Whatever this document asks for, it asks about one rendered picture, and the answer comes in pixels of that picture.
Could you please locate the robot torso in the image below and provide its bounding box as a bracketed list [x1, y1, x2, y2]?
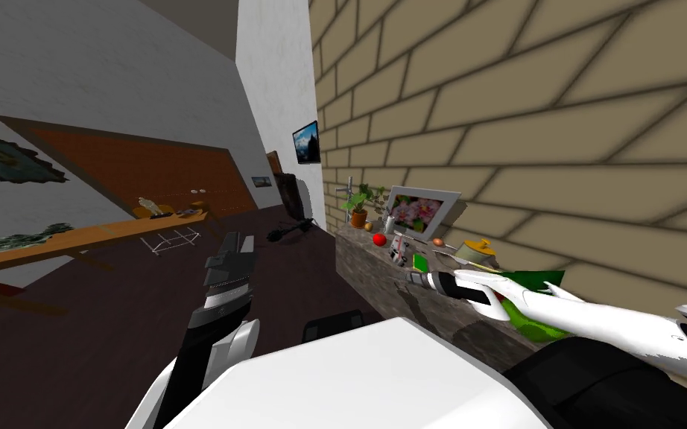
[163, 309, 554, 429]

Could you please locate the yellow kettle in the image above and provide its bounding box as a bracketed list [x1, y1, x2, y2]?
[454, 238, 498, 270]

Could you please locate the black floor object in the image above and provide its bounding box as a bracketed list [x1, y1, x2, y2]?
[265, 218, 316, 245]

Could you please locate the dark ragged wall picture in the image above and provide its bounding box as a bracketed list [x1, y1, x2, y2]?
[0, 135, 70, 185]

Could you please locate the black framed wall screen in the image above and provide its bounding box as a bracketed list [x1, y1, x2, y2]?
[292, 120, 323, 165]

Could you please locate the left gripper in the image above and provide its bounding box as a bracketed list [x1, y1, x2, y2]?
[203, 231, 256, 290]

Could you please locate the white wire rack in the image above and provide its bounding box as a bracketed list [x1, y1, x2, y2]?
[139, 228, 202, 257]

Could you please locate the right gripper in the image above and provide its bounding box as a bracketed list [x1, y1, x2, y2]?
[405, 270, 441, 293]

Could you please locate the dark cabinet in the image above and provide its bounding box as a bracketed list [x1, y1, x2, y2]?
[274, 172, 310, 222]

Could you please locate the light green bowl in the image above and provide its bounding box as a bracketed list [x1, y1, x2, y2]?
[500, 296, 570, 345]

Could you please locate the green plant in orange pot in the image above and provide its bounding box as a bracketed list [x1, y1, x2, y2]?
[343, 183, 387, 230]

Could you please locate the dark green flat board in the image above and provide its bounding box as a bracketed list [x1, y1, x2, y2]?
[497, 270, 566, 294]

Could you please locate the flower picture in white frame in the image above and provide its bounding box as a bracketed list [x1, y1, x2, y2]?
[385, 185, 463, 243]

